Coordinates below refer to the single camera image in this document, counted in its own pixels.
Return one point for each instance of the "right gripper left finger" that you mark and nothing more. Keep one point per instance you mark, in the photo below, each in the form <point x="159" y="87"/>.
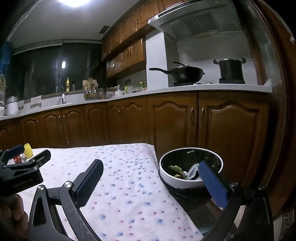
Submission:
<point x="85" y="183"/>

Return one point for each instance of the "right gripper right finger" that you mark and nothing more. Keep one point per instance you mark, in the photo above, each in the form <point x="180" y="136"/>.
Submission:
<point x="215" y="184"/>

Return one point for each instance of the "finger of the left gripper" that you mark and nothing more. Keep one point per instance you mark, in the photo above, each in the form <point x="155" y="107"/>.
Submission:
<point x="35" y="161"/>

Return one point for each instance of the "white round trash bin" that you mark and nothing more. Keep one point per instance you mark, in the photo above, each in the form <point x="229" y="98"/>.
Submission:
<point x="185" y="158"/>

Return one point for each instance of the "white kitchen countertop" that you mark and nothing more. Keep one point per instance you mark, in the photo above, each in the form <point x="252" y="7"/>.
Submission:
<point x="76" y="98"/>

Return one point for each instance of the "person's left hand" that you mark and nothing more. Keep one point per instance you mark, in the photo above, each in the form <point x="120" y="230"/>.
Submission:
<point x="14" y="220"/>

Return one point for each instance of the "yellow cupcake liner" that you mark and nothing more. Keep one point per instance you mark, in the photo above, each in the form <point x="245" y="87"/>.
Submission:
<point x="28" y="151"/>

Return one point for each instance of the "small red foil wrapper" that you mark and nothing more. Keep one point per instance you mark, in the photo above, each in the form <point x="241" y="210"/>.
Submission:
<point x="20" y="159"/>

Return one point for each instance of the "white paper cupcake liner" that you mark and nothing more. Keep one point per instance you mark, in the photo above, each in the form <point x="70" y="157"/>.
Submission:
<point x="193" y="173"/>

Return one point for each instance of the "dotted white table cloth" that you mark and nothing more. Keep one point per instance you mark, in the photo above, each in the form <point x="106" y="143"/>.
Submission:
<point x="130" y="201"/>

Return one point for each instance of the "white lidded canister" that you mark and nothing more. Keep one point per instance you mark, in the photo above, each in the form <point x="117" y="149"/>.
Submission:
<point x="12" y="106"/>

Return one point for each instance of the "brown wooden base cabinets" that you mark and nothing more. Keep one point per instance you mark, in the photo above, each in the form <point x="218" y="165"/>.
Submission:
<point x="232" y="124"/>

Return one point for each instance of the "sink faucet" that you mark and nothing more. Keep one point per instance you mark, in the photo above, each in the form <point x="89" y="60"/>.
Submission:
<point x="60" y="88"/>

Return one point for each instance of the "yellow dish soap bottle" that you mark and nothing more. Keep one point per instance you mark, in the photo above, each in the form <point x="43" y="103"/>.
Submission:
<point x="67" y="85"/>

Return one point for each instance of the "utensil rack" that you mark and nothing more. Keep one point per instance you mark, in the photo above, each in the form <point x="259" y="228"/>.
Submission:
<point x="90" y="89"/>

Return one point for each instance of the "green cup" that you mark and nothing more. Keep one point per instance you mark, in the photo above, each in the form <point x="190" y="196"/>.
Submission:
<point x="128" y="89"/>

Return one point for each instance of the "black wok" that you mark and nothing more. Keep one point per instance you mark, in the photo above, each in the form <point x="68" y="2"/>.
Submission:
<point x="183" y="73"/>

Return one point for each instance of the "black stock pot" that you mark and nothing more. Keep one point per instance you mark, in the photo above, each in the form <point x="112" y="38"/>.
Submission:
<point x="231" y="70"/>

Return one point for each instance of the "brown upper cabinets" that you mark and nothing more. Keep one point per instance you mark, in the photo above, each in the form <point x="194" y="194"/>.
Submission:
<point x="123" y="46"/>

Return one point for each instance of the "range hood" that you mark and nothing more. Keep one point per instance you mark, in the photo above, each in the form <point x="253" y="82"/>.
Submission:
<point x="195" y="18"/>

